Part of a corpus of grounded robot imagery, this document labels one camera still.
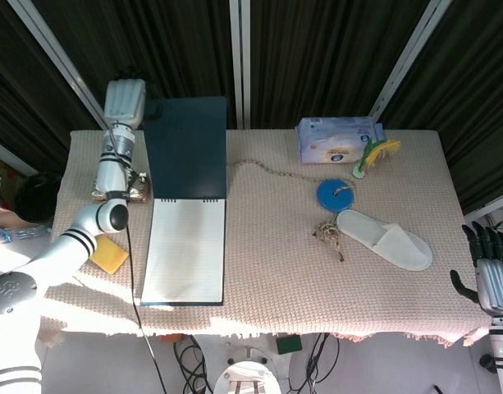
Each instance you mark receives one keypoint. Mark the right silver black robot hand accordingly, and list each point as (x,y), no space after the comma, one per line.
(491,271)

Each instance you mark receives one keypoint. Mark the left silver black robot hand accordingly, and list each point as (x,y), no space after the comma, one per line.
(125,100)

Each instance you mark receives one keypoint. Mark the dark blue spiral notebook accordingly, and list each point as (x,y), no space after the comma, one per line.
(187,205)

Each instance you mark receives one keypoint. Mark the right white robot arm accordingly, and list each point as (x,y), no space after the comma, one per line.
(501,353)

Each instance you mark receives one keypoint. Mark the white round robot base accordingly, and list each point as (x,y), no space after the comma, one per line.
(246,375)

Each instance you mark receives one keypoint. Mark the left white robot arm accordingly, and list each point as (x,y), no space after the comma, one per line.
(62,230)

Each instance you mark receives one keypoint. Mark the shiny foil snack packet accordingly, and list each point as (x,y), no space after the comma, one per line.
(138,189)

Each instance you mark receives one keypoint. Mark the white disposable slipper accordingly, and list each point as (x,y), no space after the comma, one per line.
(384,239)

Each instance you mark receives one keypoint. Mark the black round object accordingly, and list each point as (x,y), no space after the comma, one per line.
(35,199)

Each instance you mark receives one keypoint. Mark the yellow sponge block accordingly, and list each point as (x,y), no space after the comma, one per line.
(109,256)

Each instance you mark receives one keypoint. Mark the yellow green brush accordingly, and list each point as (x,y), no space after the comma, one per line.
(372,156)

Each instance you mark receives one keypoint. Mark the crumpled plastic water bottle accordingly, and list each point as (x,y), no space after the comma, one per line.
(13,235)

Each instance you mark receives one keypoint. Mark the blue round disc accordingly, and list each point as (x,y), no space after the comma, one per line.
(332,197)

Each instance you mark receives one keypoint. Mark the beige woven tablecloth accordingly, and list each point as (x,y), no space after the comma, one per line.
(316,246)

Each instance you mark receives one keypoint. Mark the light blue tissue pack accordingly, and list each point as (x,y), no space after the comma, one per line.
(337,141)

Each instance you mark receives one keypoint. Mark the dark green small box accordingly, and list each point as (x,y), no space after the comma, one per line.
(288,345)

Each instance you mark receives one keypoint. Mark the orange small object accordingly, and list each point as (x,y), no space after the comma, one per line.
(171,337)

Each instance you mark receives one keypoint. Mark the white metal frame post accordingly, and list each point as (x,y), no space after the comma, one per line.
(240,63)
(411,57)
(62,61)

